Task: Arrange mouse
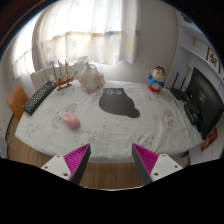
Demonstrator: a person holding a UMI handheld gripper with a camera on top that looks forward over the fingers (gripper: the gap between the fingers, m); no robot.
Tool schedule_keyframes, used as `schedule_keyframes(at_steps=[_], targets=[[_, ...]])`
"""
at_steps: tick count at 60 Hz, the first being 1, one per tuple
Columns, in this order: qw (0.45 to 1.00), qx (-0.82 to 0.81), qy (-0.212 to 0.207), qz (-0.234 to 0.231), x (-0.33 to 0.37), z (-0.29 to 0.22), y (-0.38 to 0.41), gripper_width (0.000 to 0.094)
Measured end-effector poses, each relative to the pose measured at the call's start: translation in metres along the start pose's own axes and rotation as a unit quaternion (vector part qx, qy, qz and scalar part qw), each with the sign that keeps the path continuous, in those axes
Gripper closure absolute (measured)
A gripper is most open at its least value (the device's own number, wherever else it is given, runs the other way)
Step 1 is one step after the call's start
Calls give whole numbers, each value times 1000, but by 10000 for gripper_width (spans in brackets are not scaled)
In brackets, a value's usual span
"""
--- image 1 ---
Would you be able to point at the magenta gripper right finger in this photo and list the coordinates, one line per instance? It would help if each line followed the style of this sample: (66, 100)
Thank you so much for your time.
(152, 166)

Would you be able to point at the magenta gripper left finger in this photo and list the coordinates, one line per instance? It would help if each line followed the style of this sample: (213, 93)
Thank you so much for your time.
(70, 167)

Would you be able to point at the pink computer mouse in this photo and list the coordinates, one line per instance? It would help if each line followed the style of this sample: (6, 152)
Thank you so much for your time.
(71, 120)

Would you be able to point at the black cat mouse pad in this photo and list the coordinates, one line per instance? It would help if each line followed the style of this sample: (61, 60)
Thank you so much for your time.
(116, 101)

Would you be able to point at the white patterned tablecloth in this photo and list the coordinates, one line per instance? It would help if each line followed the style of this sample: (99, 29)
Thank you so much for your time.
(162, 127)

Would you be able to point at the red paper decoration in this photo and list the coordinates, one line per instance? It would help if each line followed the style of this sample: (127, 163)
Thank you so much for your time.
(209, 140)

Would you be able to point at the black wifi router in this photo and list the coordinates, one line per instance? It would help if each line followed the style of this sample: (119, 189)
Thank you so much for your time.
(178, 93)

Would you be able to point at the black keyboard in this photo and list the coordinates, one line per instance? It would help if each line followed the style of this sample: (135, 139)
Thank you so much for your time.
(34, 102)

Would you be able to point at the wooden model sailing ship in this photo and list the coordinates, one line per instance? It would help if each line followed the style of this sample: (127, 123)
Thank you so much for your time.
(64, 77)

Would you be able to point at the cartoon boy figurine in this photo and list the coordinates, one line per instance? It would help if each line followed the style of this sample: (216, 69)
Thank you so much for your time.
(156, 79)

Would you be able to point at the orange wooden chair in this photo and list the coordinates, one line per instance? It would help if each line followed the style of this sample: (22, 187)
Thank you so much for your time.
(16, 100)

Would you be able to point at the black monitor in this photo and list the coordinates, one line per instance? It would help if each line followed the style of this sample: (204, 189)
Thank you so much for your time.
(204, 107)

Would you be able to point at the white radiator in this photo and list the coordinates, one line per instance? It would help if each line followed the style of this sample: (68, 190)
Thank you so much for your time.
(40, 77)

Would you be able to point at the framed calligraphy picture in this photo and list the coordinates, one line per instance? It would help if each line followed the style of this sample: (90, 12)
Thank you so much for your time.
(213, 60)

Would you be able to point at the white sheer curtain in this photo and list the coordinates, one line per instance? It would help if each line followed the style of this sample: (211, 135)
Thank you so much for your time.
(103, 31)

